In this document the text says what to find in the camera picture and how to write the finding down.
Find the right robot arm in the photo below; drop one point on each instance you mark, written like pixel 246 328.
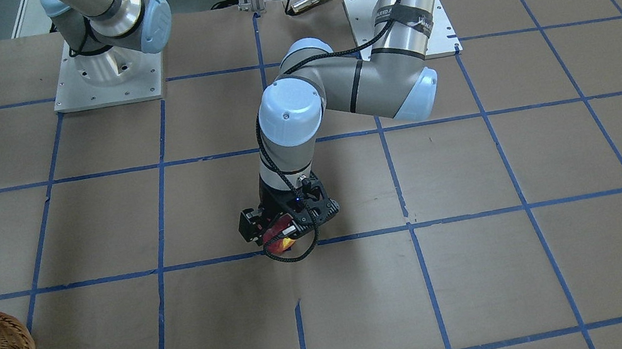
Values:
pixel 92 27

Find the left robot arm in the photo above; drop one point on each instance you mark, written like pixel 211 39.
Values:
pixel 393 83

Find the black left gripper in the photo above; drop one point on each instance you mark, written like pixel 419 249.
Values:
pixel 274 205

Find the dark red apple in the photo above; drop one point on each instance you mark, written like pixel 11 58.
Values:
pixel 283 241

